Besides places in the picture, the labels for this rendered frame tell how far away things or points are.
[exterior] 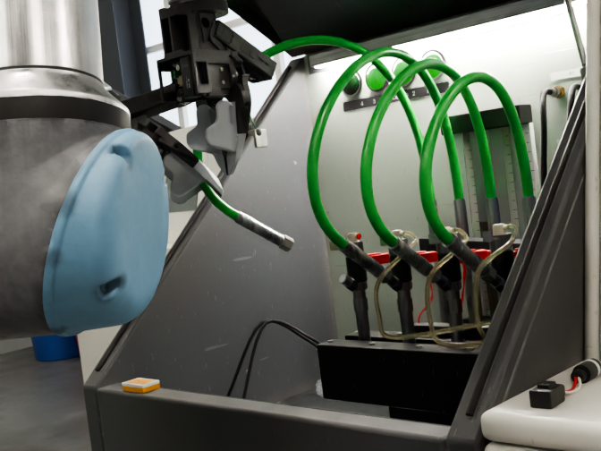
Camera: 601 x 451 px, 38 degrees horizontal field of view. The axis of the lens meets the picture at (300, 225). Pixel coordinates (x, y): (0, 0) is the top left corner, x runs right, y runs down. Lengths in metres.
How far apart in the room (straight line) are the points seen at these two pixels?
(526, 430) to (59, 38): 0.53
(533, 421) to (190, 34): 0.59
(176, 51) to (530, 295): 0.50
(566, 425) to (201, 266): 0.79
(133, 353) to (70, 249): 0.89
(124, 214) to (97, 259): 0.03
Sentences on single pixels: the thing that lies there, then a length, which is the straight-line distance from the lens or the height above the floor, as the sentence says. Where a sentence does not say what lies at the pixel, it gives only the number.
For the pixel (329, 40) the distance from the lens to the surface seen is 1.33.
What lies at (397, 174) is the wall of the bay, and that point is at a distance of 1.53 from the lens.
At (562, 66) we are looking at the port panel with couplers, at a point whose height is 1.34.
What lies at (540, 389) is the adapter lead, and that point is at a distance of 0.84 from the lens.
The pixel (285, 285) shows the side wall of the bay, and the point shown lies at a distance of 1.57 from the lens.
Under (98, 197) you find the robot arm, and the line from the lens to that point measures 0.48.
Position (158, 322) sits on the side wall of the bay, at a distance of 1.39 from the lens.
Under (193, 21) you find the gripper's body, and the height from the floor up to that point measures 1.42.
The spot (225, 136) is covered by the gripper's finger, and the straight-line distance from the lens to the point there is 1.07.
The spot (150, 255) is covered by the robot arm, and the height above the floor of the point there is 1.18.
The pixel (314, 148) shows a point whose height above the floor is 1.25.
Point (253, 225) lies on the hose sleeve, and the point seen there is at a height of 1.16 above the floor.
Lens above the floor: 1.22
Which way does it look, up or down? 3 degrees down
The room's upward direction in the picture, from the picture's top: 7 degrees counter-clockwise
